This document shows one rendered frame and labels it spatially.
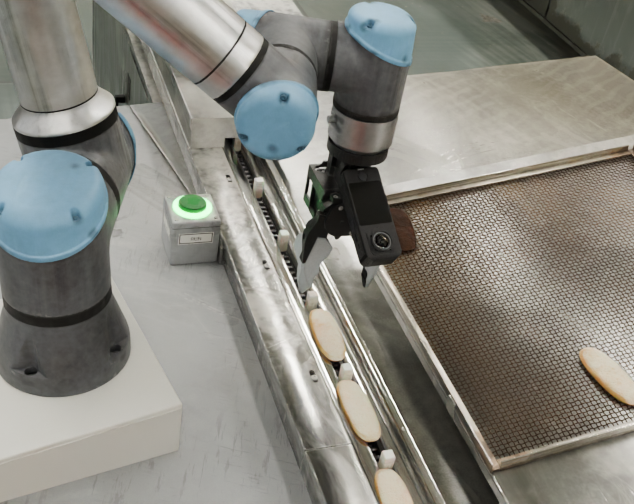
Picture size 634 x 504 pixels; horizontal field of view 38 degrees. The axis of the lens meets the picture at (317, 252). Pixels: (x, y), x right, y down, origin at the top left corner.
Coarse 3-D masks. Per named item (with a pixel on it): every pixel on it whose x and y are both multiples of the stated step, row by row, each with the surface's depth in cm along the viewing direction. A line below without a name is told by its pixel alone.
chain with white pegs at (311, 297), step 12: (240, 144) 154; (240, 156) 154; (252, 180) 148; (264, 204) 143; (276, 228) 138; (276, 240) 136; (288, 264) 132; (312, 300) 123; (336, 372) 116; (348, 372) 112; (372, 444) 108; (384, 456) 102; (384, 468) 103
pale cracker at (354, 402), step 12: (348, 384) 112; (348, 396) 110; (360, 396) 110; (348, 408) 108; (360, 408) 108; (372, 408) 109; (348, 420) 107; (360, 420) 107; (372, 420) 107; (360, 432) 106; (372, 432) 106
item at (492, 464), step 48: (432, 192) 139; (480, 192) 140; (576, 192) 139; (624, 192) 139; (432, 240) 131; (528, 240) 130; (576, 240) 130; (480, 288) 123; (576, 288) 123; (528, 336) 116; (528, 432) 104; (624, 432) 104
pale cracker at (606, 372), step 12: (588, 348) 113; (588, 360) 111; (600, 360) 111; (612, 360) 111; (600, 372) 110; (612, 372) 109; (624, 372) 110; (600, 384) 109; (612, 384) 108; (624, 384) 108; (624, 396) 107
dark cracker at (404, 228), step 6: (390, 210) 135; (396, 210) 135; (402, 210) 135; (396, 216) 134; (402, 216) 133; (396, 222) 132; (402, 222) 132; (408, 222) 133; (396, 228) 132; (402, 228) 131; (408, 228) 131; (402, 234) 130; (408, 234) 130; (414, 234) 131; (402, 240) 129; (408, 240) 130; (414, 240) 130; (402, 246) 129; (408, 246) 129; (414, 246) 129
